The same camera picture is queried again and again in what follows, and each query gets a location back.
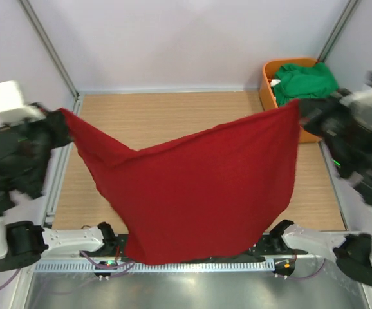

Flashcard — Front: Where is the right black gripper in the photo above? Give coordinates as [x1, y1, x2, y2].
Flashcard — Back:
[293, 86, 353, 171]

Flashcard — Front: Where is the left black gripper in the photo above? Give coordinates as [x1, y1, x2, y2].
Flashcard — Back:
[6, 102, 77, 193]

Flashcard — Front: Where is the red t shirt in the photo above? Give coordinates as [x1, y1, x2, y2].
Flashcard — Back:
[63, 101, 300, 265]

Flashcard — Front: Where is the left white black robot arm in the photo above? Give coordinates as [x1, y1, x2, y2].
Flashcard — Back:
[0, 102, 118, 272]

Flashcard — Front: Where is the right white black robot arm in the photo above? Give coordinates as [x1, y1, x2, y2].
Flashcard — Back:
[270, 94, 372, 287]

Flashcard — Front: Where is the green t shirt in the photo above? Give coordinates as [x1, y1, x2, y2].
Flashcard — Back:
[272, 62, 339, 107]

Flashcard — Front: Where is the orange plastic bin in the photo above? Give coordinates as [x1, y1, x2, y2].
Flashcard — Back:
[258, 57, 322, 144]

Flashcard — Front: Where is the white cloth in bin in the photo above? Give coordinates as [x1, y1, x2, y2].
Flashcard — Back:
[269, 79, 281, 88]

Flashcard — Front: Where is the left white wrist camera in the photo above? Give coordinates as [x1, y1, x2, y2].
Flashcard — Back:
[0, 80, 46, 126]

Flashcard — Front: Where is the right aluminium frame post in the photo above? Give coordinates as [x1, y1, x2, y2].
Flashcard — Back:
[317, 0, 361, 62]

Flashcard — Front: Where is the aluminium frame post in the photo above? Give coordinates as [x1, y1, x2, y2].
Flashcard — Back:
[317, 0, 361, 62]
[17, 0, 79, 100]

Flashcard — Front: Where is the white slotted cable duct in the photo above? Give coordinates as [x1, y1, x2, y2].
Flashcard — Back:
[35, 259, 275, 273]

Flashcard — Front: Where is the left aluminium frame post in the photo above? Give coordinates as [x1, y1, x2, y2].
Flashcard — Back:
[17, 0, 79, 100]

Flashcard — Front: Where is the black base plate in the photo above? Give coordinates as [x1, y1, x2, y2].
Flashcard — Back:
[107, 233, 290, 263]

